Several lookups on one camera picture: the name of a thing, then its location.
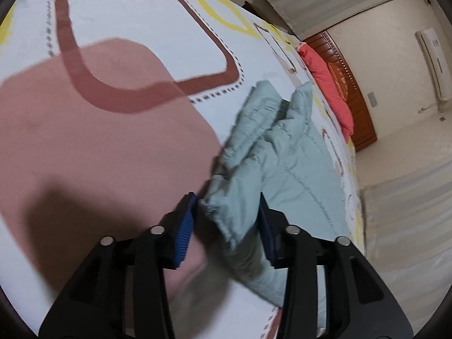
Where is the grey wall socket panel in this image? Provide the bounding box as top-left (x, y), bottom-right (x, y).
top-left (367, 92), bottom-right (378, 108)

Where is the white wall air conditioner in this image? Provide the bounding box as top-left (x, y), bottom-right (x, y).
top-left (415, 28), bottom-right (451, 102)

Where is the coral red pillow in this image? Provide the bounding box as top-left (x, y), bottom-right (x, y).
top-left (297, 42), bottom-right (354, 142)

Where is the light green puffer jacket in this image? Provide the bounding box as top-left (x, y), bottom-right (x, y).
top-left (200, 81), bottom-right (349, 307)

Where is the brown wooden headboard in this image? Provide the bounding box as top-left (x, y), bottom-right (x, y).
top-left (305, 31), bottom-right (378, 151)

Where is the patterned white bed sheet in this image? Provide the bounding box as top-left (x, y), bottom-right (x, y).
top-left (0, 0), bottom-right (366, 339)

